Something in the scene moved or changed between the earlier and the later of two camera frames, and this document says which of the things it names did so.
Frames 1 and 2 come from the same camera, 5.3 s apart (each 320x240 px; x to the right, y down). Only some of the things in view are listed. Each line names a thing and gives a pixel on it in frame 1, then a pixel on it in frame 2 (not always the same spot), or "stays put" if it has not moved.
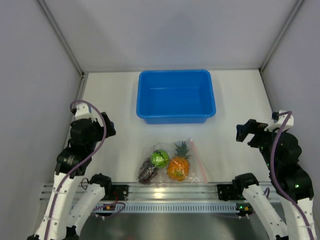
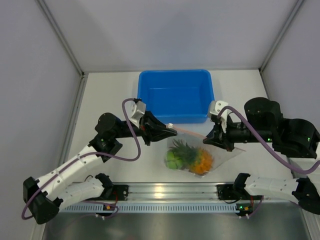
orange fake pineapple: [178, 166] → [197, 160]
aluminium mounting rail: [160, 192] stays put
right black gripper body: [261, 137] → [235, 133]
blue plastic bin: [175, 96] stays put
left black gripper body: [99, 131] → [144, 124]
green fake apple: [159, 158] → [172, 162]
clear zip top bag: [173, 162] → [188, 153]
